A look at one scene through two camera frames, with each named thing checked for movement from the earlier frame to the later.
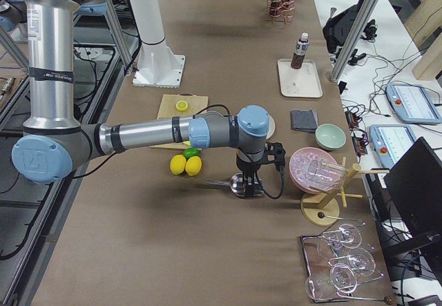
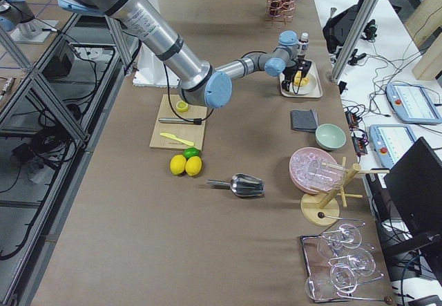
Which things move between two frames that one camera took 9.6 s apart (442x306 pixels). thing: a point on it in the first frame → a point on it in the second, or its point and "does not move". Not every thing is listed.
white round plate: [271, 126] → [305, 88]
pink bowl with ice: [314, 166] does not move
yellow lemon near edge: [177, 164] does not move
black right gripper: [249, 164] → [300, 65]
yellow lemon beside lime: [193, 165] does not move
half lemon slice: [181, 106] does not move
